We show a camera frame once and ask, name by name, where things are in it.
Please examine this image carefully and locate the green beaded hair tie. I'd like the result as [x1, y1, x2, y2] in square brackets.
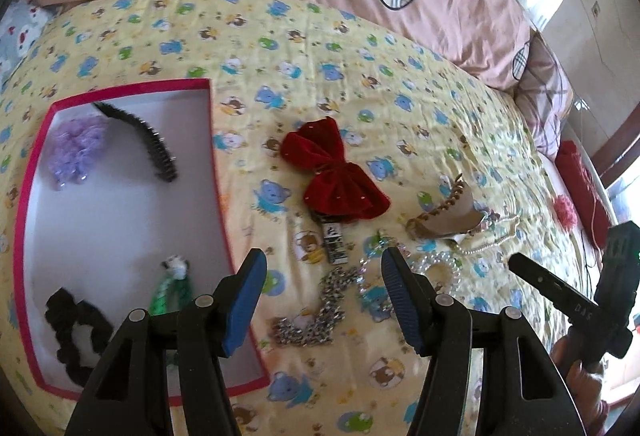
[147, 255, 193, 317]

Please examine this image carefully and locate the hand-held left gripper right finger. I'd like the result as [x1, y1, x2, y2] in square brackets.
[381, 246, 588, 436]

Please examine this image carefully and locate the beige claw clip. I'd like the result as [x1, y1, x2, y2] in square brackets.
[406, 173, 486, 239]

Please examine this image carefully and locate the silver chain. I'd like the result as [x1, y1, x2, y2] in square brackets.
[272, 266, 363, 347]

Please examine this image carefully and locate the wooden bed frame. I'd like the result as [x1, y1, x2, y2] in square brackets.
[590, 126, 640, 197]

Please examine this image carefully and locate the pink pompom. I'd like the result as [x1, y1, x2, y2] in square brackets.
[551, 196, 578, 229]

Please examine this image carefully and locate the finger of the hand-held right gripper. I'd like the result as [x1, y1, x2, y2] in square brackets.
[507, 253, 608, 322]

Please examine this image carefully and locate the red velvet bow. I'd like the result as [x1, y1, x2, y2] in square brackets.
[280, 116, 392, 222]

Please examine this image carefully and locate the grey-blue bear print pillow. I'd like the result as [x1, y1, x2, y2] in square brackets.
[0, 0, 51, 77]

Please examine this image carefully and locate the red-rimmed white box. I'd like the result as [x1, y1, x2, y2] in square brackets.
[12, 77, 271, 409]

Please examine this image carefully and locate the pearl necklace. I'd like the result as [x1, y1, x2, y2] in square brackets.
[452, 211, 521, 257]

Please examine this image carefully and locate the purple scrunchie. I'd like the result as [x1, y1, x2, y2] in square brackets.
[48, 113, 108, 189]

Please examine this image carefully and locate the pearl bead hair tie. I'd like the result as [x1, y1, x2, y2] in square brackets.
[410, 250, 463, 297]

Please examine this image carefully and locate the pink plaid pillow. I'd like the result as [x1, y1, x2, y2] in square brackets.
[515, 34, 576, 162]

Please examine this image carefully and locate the black comb headband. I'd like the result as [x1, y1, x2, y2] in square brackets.
[92, 101, 179, 182]

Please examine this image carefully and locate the red knit cloth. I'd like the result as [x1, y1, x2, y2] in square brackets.
[556, 141, 613, 249]

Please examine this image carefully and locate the person's right hand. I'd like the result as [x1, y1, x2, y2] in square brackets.
[550, 335, 608, 436]

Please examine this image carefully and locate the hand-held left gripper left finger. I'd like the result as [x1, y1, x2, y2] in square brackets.
[65, 247, 271, 436]

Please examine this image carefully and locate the black scrunchie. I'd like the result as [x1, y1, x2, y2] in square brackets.
[44, 287, 116, 389]

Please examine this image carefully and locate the black rectangular barrette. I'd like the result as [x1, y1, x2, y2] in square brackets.
[312, 211, 349, 265]

